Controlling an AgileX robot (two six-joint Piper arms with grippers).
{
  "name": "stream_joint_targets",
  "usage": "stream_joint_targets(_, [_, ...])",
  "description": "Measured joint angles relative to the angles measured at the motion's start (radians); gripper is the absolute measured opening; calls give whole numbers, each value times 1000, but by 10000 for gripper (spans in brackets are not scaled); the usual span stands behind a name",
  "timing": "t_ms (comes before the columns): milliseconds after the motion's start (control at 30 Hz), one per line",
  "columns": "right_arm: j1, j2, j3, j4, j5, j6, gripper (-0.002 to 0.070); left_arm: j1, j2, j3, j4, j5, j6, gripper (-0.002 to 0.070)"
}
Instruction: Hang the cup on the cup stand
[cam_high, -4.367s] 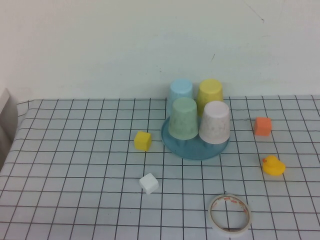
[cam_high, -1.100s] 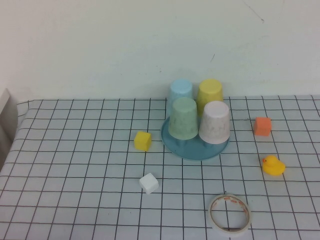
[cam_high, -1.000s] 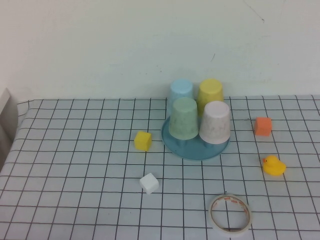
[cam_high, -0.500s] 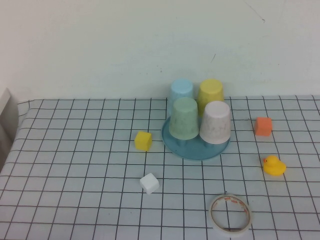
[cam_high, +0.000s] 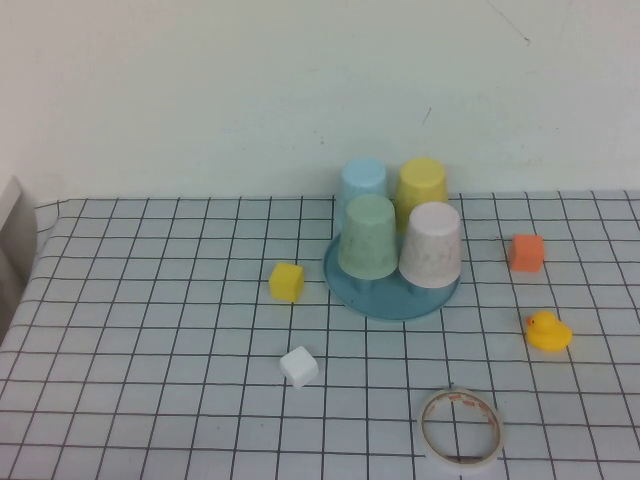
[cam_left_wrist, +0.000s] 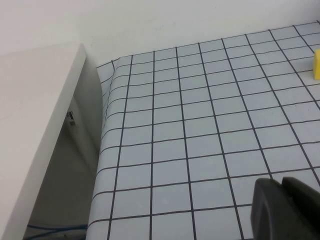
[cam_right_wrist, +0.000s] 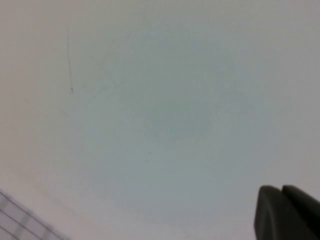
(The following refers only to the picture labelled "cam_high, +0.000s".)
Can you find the pale pink plastic cup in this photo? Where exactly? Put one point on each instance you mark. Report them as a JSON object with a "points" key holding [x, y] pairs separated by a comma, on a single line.
{"points": [[431, 245]]}

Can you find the pale green plastic cup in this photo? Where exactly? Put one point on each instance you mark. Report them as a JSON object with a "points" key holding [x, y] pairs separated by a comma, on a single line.
{"points": [[368, 240]]}

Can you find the light blue plastic cup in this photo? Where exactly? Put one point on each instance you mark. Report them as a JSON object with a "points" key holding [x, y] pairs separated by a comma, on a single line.
{"points": [[364, 180]]}

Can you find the blue cup stand with pegs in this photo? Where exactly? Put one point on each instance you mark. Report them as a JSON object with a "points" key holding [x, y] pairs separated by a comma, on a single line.
{"points": [[390, 305]]}

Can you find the yellow plastic cup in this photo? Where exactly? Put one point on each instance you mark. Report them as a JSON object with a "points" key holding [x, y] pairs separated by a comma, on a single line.
{"points": [[422, 182]]}

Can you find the yellow foam cube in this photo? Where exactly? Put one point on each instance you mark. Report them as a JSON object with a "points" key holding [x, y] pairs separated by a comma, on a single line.
{"points": [[286, 282]]}

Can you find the white foam cube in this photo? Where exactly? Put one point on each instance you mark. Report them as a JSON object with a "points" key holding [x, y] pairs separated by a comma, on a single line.
{"points": [[299, 367]]}

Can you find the orange foam cube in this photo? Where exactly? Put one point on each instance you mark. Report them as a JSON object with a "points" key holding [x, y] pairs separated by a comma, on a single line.
{"points": [[526, 252]]}

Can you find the yellow rubber duck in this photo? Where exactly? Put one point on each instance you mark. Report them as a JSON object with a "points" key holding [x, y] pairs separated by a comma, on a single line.
{"points": [[549, 337]]}

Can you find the white tape roll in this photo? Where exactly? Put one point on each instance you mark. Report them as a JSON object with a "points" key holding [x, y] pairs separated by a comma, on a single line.
{"points": [[470, 465]]}

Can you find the white panel edge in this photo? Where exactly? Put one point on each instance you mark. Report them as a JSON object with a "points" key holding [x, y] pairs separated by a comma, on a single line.
{"points": [[7, 200]]}

